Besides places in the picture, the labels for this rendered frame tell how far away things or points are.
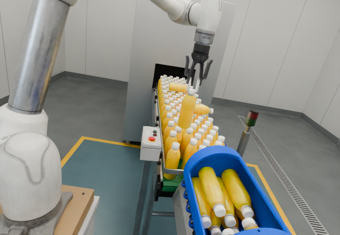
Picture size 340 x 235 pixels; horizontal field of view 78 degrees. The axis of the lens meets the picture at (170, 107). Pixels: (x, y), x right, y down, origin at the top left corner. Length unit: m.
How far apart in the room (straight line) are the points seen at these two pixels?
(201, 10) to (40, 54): 0.64
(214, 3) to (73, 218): 0.96
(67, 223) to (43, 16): 0.64
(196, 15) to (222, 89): 4.47
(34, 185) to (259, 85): 5.32
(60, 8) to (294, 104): 5.83
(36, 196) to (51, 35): 0.47
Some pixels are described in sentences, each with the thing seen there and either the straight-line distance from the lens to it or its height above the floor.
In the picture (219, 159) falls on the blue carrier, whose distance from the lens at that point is 1.01.
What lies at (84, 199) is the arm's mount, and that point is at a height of 1.06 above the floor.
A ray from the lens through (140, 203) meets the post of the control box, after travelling 1.48.
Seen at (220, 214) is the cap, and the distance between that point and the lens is 0.85.
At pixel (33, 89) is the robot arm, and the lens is 0.81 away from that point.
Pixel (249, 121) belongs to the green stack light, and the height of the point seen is 1.19.
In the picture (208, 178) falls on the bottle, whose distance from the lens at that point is 0.91.
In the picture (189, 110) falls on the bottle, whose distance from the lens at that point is 1.08.
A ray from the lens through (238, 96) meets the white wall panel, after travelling 5.57.
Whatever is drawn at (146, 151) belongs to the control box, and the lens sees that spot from 1.13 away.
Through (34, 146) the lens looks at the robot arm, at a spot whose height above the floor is 1.32.
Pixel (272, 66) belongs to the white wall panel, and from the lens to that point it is 5.64.
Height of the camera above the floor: 1.69
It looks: 22 degrees down
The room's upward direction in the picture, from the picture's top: 11 degrees clockwise
